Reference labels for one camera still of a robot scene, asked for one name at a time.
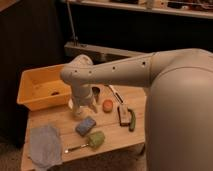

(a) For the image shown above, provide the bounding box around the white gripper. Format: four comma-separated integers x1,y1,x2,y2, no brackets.
70,54,98,116

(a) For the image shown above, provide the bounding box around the green scrub brush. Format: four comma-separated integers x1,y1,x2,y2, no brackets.
64,131,105,154

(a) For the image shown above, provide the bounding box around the blue sponge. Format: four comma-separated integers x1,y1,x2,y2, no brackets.
75,116,96,136

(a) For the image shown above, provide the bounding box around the grey cloth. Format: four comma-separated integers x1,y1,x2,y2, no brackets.
29,125,62,171

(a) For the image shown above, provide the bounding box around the yellow plastic bin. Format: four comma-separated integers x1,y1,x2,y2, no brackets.
17,64,71,111

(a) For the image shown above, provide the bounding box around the green handled tool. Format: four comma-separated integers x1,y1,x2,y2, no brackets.
128,109,136,132

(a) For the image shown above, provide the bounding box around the white paper cup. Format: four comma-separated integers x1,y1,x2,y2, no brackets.
68,99,83,117

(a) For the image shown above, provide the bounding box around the orange apple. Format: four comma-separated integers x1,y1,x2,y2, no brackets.
102,99,113,113

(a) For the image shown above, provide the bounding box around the wooden brush block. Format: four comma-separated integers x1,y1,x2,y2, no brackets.
118,105,131,126

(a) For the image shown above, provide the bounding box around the wooden shelf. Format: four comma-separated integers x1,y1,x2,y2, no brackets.
61,0,213,20

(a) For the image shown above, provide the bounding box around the small metal cup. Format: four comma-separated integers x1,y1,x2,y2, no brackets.
92,86,101,102

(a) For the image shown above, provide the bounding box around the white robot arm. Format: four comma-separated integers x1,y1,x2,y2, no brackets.
61,49,213,171

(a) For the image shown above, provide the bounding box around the grey metal case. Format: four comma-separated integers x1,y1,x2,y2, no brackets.
64,42,153,65

